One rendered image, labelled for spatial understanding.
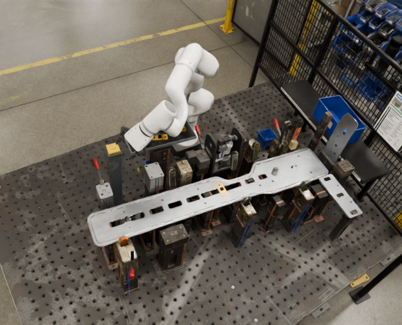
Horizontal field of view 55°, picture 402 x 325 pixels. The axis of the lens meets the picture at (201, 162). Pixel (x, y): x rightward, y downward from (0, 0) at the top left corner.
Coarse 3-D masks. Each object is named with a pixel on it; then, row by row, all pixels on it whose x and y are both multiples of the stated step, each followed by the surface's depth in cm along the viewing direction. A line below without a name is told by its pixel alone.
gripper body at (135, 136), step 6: (138, 126) 169; (126, 132) 172; (132, 132) 170; (138, 132) 169; (126, 138) 173; (132, 138) 171; (138, 138) 170; (144, 138) 170; (150, 138) 170; (132, 144) 173; (138, 144) 172; (144, 144) 171; (138, 150) 173
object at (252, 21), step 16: (240, 0) 456; (256, 0) 432; (272, 0) 412; (304, 0) 377; (240, 16) 466; (256, 16) 442; (224, 32) 494; (256, 32) 454; (272, 32) 432; (288, 32) 412; (304, 32) 388; (272, 48) 443; (288, 48) 420; (304, 48) 403; (288, 64) 428
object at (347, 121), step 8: (344, 120) 214; (352, 120) 208; (336, 128) 221; (344, 128) 216; (352, 128) 210; (336, 136) 223; (344, 136) 217; (328, 144) 231; (336, 144) 225; (344, 144) 219; (328, 152) 233; (336, 152) 226; (336, 160) 227
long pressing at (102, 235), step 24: (264, 168) 222; (288, 168) 224; (312, 168) 226; (168, 192) 203; (192, 192) 205; (240, 192) 209; (264, 192) 211; (96, 216) 189; (120, 216) 190; (144, 216) 192; (168, 216) 194; (192, 216) 196; (96, 240) 181
